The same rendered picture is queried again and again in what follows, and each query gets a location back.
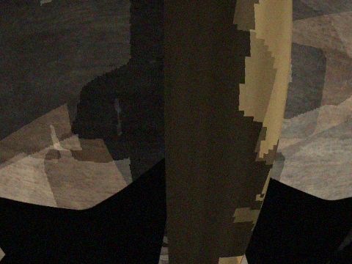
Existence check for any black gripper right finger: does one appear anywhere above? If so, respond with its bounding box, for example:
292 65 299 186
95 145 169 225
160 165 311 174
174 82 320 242
244 177 352 264

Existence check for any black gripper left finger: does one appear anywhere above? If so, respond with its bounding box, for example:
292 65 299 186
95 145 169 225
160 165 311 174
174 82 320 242
0 158 166 264

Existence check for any brown wooden board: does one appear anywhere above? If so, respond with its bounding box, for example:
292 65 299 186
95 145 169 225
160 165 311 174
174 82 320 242
164 0 293 264

